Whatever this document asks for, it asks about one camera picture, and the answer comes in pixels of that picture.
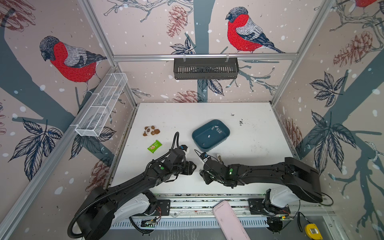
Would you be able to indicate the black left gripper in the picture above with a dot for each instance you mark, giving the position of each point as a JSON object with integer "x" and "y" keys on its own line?
{"x": 189, "y": 169}

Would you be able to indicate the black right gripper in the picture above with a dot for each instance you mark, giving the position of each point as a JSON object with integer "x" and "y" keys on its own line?
{"x": 208, "y": 170}

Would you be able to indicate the teal plastic tray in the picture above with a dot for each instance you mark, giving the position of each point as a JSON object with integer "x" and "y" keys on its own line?
{"x": 200, "y": 135}

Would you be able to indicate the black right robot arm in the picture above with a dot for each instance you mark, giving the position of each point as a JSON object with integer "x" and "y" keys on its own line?
{"x": 297, "y": 180}

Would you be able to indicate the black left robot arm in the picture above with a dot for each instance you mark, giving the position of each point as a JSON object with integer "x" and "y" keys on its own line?
{"x": 94, "y": 217}

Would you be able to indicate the staples strip in tray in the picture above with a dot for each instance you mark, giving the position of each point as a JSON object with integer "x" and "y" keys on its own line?
{"x": 217, "y": 129}

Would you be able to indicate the green snack packet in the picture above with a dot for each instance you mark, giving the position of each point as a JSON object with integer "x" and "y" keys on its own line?
{"x": 152, "y": 148}

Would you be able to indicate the pink flat case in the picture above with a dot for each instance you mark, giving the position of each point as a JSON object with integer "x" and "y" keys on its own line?
{"x": 229, "y": 222}

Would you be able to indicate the yellow tape measure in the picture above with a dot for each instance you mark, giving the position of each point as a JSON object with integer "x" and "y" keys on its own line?
{"x": 313, "y": 232}

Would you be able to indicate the horizontal aluminium bar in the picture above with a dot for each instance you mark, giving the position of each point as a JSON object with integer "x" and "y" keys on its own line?
{"x": 156, "y": 58}

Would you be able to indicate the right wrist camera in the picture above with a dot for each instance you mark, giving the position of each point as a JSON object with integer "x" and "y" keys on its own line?
{"x": 204, "y": 157}

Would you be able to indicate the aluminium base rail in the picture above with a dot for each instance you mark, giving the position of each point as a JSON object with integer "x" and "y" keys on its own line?
{"x": 177, "y": 213}

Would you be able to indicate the black wire basket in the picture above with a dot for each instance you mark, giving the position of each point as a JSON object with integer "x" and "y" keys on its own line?
{"x": 206, "y": 68}

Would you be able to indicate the white wire basket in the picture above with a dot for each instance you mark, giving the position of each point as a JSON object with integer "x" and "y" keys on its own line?
{"x": 96, "y": 116}

